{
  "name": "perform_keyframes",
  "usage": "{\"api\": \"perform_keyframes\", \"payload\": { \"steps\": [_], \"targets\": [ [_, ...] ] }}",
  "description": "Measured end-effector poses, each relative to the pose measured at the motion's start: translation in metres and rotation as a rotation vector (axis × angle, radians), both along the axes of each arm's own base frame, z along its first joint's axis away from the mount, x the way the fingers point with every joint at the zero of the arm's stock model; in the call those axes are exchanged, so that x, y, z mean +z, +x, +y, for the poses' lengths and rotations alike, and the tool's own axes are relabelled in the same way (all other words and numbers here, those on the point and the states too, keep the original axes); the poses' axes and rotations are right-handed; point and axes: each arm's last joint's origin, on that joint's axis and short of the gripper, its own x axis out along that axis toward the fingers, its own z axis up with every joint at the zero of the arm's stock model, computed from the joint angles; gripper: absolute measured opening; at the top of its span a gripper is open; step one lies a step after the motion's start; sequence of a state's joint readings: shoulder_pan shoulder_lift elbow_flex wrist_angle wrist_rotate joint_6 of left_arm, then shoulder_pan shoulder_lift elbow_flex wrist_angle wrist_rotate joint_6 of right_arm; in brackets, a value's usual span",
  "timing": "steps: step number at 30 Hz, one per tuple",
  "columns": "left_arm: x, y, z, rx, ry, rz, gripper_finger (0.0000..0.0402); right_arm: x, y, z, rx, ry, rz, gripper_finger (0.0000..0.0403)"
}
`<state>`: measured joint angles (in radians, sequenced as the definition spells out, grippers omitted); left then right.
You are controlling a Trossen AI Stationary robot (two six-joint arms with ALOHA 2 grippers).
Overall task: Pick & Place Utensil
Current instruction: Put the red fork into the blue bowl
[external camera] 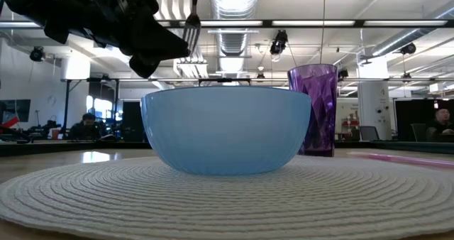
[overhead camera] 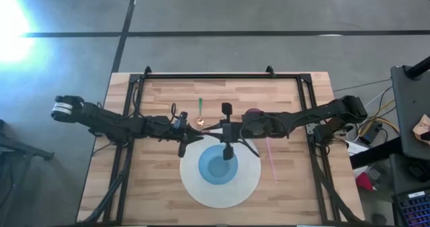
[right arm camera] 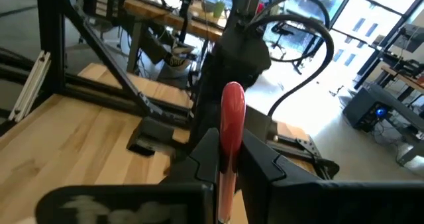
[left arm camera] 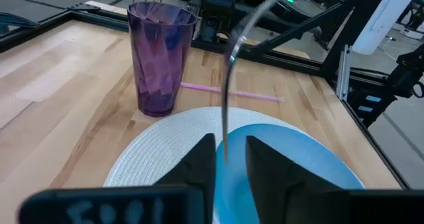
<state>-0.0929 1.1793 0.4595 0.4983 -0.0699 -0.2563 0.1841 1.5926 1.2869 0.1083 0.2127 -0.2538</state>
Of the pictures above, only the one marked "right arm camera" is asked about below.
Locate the black computer tower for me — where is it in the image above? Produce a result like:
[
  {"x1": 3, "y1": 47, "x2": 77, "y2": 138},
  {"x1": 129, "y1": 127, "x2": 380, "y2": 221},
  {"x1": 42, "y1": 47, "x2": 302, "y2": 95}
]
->
[{"x1": 342, "y1": 84, "x2": 399, "y2": 133}]

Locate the black aluminium table frame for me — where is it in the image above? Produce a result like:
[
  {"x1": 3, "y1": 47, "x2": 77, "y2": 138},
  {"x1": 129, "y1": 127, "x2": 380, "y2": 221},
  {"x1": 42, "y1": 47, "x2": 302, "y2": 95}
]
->
[{"x1": 35, "y1": 0, "x2": 341, "y2": 182}]

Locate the green cup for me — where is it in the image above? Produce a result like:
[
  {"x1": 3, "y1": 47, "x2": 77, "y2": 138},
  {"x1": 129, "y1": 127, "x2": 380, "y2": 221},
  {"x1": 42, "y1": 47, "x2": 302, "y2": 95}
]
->
[{"x1": 211, "y1": 0, "x2": 227, "y2": 19}]

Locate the wooden desk with equipment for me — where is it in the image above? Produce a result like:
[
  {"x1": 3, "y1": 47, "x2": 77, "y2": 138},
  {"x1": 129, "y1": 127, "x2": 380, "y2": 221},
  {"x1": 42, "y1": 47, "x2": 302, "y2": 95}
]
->
[{"x1": 380, "y1": 60, "x2": 424, "y2": 95}]

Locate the black office chair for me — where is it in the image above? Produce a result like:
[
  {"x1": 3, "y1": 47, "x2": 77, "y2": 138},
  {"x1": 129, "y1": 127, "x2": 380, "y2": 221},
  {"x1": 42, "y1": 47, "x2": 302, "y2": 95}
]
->
[{"x1": 269, "y1": 21, "x2": 314, "y2": 76}]

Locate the thick black cable loop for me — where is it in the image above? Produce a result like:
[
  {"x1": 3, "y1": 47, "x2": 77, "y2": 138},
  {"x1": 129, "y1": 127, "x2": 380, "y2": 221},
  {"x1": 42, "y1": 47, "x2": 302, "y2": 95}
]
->
[{"x1": 246, "y1": 14, "x2": 335, "y2": 118}]

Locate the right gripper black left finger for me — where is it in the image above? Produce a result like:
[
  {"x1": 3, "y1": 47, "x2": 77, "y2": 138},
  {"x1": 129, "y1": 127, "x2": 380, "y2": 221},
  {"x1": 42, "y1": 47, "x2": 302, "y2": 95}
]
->
[{"x1": 34, "y1": 127, "x2": 221, "y2": 224}]

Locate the red handled metal fork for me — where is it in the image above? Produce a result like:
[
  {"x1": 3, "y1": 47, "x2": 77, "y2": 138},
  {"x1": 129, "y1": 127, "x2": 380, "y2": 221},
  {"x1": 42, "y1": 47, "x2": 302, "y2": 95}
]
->
[{"x1": 217, "y1": 81, "x2": 247, "y2": 224}]

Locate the thin black cable loop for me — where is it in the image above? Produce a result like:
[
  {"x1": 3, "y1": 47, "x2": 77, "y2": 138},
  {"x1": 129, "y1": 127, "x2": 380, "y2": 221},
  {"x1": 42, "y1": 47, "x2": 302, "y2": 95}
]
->
[{"x1": 260, "y1": 0, "x2": 332, "y2": 63}]

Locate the white aluminium extrusion bar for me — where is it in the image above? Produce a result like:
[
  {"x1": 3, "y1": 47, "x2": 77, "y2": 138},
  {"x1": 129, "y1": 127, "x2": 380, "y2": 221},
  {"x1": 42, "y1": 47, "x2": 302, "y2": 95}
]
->
[{"x1": 7, "y1": 50, "x2": 52, "y2": 123}]

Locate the black box with label strips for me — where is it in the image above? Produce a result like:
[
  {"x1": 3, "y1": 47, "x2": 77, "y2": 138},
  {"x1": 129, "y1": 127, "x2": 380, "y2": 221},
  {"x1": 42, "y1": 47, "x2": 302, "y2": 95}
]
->
[{"x1": 93, "y1": 0, "x2": 123, "y2": 19}]

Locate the wooden neighbouring table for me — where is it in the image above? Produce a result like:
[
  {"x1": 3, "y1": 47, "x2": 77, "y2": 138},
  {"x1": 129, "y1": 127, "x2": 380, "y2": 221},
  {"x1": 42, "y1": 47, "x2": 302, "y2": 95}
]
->
[{"x1": 123, "y1": 0, "x2": 224, "y2": 42}]

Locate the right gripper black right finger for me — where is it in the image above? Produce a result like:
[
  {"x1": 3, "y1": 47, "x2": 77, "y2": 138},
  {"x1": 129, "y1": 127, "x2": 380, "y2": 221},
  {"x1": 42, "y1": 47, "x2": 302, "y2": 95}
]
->
[{"x1": 236, "y1": 130, "x2": 424, "y2": 224}]

